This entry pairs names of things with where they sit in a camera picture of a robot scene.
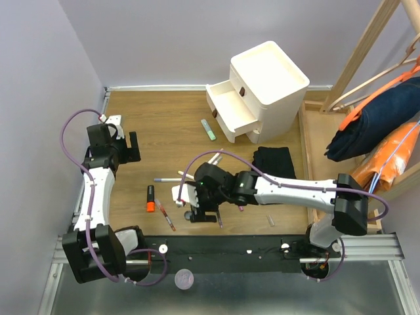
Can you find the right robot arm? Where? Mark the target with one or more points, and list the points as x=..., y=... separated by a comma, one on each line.
x=342, y=200

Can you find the translucent purple cup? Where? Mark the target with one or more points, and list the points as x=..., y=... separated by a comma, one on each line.
x=184, y=279

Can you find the red pen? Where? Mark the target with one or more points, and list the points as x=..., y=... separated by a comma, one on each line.
x=162, y=209

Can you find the orange white garment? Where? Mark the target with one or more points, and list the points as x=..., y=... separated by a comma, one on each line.
x=388, y=160

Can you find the white drawer cabinet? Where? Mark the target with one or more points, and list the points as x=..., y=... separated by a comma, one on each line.
x=274, y=88

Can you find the wooden hanger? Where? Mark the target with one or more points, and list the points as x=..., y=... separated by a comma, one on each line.
x=370, y=78

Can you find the white bottom drawer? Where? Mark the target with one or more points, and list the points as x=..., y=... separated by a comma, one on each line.
x=235, y=122

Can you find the black mounting base bar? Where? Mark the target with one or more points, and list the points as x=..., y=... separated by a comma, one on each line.
x=238, y=254

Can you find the small clear tube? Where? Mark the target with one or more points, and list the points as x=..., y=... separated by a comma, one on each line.
x=270, y=220

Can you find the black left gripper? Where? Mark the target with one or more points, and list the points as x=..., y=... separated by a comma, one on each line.
x=131, y=154

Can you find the orange black highlighter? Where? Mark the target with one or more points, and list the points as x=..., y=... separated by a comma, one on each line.
x=150, y=199

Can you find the dark purple pen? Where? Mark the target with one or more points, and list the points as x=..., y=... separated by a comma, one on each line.
x=219, y=219

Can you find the wooden clothes rack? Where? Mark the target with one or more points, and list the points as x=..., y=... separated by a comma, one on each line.
x=319, y=127

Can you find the black folded cloth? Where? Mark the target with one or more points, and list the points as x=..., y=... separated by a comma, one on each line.
x=274, y=161

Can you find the grey round cap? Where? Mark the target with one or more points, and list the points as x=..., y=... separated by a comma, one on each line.
x=187, y=215

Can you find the beige tip marker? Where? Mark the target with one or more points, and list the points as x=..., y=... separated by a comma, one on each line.
x=214, y=158

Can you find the green grey highlighter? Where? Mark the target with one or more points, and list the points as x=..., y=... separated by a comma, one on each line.
x=208, y=130

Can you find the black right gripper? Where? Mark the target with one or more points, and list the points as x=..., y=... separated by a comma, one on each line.
x=198, y=213

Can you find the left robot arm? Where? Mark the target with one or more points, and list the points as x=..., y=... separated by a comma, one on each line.
x=93, y=250

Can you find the yellow tip marker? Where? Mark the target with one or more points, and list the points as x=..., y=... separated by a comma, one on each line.
x=187, y=176

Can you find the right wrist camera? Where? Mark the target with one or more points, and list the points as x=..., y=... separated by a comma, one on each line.
x=185, y=193

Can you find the grey tip marker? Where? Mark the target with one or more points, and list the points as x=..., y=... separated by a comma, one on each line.
x=217, y=161

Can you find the dark blue jeans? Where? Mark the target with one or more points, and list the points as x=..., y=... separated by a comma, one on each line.
x=379, y=118

